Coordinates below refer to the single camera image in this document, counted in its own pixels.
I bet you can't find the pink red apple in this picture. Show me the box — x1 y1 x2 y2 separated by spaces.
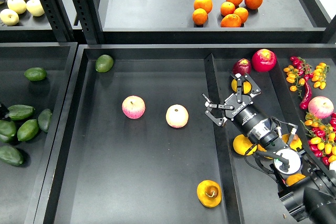
122 95 145 119

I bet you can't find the yellow pear right bin middle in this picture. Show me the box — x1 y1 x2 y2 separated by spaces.
281 133 302 151

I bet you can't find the pale yellow pear right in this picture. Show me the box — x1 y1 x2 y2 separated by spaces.
26 0 45 17

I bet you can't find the pale yellow pear middle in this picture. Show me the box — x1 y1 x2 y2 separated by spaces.
7 0 27 15

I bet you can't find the dark green avocado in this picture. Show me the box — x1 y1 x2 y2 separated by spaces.
0 145 24 166

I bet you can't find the lower cherry tomato bunch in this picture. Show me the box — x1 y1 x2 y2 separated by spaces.
301 112 335 167

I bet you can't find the dark avocado far left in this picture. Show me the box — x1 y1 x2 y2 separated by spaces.
0 120 17 143

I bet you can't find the dark avocado tray edge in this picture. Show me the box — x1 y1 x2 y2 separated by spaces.
38 109 52 133

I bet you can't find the dark red apple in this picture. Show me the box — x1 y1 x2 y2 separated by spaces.
232 58 251 75

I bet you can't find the orange far left lower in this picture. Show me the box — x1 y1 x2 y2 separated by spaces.
192 8 208 25

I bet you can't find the black shelf upright left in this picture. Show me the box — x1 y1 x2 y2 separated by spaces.
40 0 75 42

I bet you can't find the orange front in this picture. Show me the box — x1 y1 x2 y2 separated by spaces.
220 14 242 27

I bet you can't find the yellow pear right bin left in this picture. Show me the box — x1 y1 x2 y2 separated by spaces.
233 134 253 155

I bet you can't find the orange right small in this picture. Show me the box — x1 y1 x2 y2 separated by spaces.
234 7 249 24

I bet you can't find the pink apple right tray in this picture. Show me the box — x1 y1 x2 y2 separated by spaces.
308 96 334 119

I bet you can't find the green avocado left tray top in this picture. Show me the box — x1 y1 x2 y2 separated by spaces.
24 67 47 81

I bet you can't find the orange centre small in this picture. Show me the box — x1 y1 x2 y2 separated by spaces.
220 2 236 17

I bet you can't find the bright red apple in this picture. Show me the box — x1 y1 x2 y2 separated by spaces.
251 49 277 72

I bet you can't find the black shelf upright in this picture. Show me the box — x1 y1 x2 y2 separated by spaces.
72 0 105 45
40 0 75 42

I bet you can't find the black shelf upright centre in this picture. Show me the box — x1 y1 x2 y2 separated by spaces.
72 0 105 45

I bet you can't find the orange far left upper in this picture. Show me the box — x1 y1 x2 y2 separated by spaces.
193 0 213 13

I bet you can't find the green avocado top of bin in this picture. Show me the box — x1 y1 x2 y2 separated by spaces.
95 55 114 73

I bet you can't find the black upper shelf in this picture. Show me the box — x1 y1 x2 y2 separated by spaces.
1 0 335 44

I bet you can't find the black bin divider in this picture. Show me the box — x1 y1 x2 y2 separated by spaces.
204 53 245 223

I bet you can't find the orange small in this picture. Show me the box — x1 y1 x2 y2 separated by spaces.
220 2 236 17
234 7 249 24

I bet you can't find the yellow pear under gripper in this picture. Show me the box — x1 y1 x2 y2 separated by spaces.
231 79 252 94

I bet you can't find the upper cherry tomato bunch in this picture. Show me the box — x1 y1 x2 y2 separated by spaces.
283 56 330 98

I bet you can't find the dark avocado left tray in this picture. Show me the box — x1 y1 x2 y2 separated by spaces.
6 104 35 121

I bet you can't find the pale pink apple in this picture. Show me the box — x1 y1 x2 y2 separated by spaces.
165 104 189 129

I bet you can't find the cherry tomato bunch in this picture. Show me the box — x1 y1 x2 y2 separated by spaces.
301 112 335 167
283 56 330 98

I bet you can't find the pale yellow pear front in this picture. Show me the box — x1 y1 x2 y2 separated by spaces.
0 9 19 26

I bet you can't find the yellow pear bin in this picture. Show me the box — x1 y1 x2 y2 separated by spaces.
233 134 253 155
281 133 302 151
257 144 273 159
286 173 306 186

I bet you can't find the black centre bin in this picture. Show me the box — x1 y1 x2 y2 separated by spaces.
33 43 336 224

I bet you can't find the yellow pear right bin bottom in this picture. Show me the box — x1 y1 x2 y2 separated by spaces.
286 173 306 186

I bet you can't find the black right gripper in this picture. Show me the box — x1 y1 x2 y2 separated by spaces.
202 73 270 135

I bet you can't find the red chili pepper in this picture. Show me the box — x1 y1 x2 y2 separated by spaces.
299 82 312 110

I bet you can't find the black left tray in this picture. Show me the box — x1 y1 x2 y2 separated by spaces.
1 42 77 223

